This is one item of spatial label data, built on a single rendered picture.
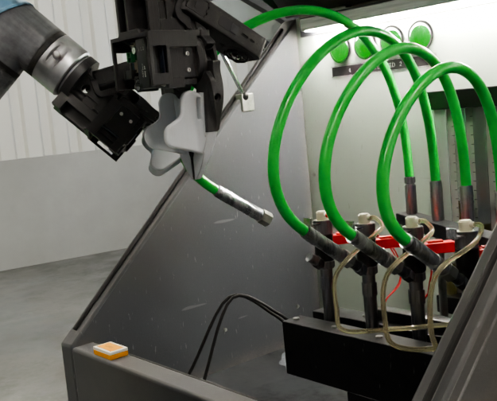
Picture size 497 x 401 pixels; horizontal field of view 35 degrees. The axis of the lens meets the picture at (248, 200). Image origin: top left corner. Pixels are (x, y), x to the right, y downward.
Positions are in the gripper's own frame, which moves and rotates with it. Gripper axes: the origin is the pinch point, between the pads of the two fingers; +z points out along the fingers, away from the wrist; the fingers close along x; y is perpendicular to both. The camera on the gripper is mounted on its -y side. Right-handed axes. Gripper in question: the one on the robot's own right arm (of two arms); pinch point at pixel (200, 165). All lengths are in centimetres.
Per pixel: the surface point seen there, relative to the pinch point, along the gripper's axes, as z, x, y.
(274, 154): 0.3, -3.2, -13.4
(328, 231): 12.7, -10.4, -28.7
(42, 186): 52, -618, -267
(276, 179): 3.2, -3.2, -13.3
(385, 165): 1.7, 12.7, -14.7
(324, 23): -19, -32, -54
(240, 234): 17, -43, -39
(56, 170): 39, -616, -281
